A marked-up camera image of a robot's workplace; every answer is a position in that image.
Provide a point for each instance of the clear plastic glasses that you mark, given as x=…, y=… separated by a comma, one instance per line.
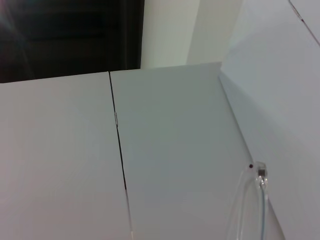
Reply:
x=261, y=175

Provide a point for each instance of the small metal seam clip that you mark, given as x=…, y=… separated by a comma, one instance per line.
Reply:
x=116, y=119

